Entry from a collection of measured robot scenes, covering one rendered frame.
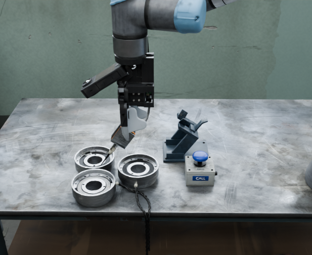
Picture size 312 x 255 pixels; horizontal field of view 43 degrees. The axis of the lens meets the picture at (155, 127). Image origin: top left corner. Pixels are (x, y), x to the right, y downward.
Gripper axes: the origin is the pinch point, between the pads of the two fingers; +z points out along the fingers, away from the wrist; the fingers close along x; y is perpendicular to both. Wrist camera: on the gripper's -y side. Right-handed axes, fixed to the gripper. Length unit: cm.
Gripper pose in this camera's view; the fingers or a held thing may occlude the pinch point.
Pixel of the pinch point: (125, 132)
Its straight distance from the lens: 98.3
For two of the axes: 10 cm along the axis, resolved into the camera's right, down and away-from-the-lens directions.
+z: 0.0, 8.7, 5.0
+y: 10.0, 0.0, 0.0
